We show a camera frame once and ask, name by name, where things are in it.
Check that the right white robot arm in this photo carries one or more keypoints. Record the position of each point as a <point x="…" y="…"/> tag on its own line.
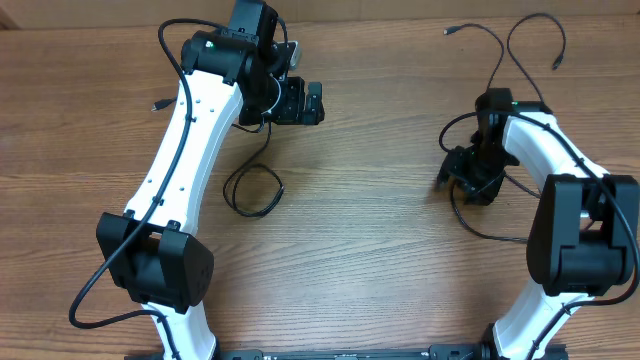
<point x="581" y="250"/>

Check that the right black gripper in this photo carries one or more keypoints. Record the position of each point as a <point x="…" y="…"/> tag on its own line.
<point x="453" y="164"/>

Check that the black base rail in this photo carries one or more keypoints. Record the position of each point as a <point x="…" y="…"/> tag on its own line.
<point x="432" y="352"/>

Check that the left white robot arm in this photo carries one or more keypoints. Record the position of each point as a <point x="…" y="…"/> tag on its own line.
<point x="232" y="75"/>

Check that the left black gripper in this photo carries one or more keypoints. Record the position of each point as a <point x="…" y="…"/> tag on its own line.
<point x="293" y="113"/>

